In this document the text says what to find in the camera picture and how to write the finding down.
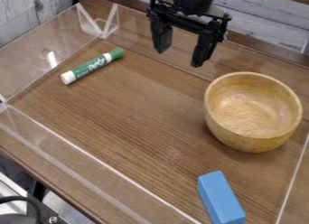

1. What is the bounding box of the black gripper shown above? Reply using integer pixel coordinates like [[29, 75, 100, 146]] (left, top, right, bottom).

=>
[[146, 0, 232, 68]]

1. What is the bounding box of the blue rectangular block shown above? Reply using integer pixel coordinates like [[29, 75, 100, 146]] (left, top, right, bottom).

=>
[[197, 171, 247, 224]]

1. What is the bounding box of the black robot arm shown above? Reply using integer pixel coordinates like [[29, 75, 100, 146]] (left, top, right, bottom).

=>
[[146, 0, 232, 68]]

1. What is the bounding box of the brown wooden bowl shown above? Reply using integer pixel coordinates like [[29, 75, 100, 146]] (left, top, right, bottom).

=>
[[204, 71, 303, 153]]

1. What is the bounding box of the green expo marker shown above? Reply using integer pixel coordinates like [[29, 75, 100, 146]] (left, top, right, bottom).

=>
[[61, 47, 125, 85]]

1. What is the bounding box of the clear acrylic tray barrier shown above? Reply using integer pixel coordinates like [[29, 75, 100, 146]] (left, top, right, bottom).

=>
[[0, 0, 309, 224]]

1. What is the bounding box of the black equipment lower left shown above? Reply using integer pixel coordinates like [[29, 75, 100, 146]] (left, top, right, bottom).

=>
[[0, 196, 69, 224]]

